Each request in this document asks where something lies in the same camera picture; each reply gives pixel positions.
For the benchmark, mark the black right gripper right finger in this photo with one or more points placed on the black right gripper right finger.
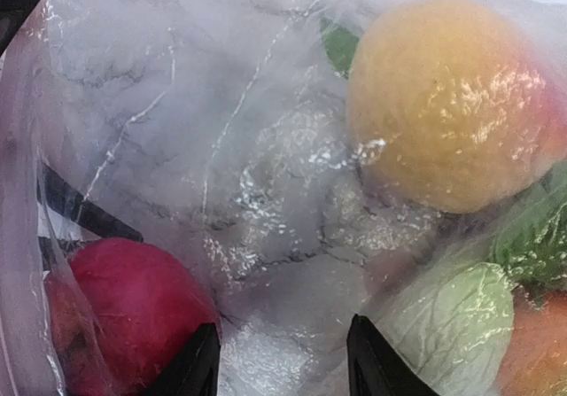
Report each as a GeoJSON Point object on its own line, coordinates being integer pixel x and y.
{"type": "Point", "coordinates": [375, 368]}

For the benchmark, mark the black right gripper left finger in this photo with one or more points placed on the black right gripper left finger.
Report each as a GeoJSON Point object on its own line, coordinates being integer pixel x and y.
{"type": "Point", "coordinates": [194, 370]}

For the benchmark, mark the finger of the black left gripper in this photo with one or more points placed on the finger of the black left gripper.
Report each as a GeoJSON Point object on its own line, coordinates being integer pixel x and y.
{"type": "Point", "coordinates": [69, 203]}

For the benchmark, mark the white fake cabbage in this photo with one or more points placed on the white fake cabbage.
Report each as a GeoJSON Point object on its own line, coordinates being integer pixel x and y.
{"type": "Point", "coordinates": [453, 326]}

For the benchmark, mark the clear zip top bag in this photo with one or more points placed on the clear zip top bag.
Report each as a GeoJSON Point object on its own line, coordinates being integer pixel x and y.
{"type": "Point", "coordinates": [218, 129]}

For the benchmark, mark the orange fake fruit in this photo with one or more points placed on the orange fake fruit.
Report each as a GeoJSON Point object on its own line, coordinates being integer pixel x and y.
{"type": "Point", "coordinates": [535, 362]}

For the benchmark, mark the peach coloured fake fruit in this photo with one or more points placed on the peach coloured fake fruit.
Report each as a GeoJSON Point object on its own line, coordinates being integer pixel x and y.
{"type": "Point", "coordinates": [452, 107]}

